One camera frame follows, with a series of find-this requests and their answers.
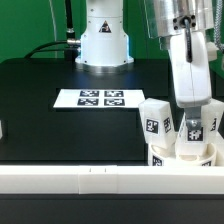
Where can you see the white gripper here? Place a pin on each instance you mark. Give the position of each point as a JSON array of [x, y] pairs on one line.
[[191, 79]]

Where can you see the white round stool seat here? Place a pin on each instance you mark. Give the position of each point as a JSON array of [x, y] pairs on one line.
[[158, 156]]

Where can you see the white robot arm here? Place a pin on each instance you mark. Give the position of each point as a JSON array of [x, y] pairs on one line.
[[190, 30]]

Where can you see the white front fence bar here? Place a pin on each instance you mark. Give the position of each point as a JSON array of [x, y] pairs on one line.
[[30, 179]]

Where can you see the white marker sheet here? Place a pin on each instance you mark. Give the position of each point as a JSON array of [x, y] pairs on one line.
[[98, 98]]

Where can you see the white block at left edge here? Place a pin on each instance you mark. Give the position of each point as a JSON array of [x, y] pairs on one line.
[[1, 134]]

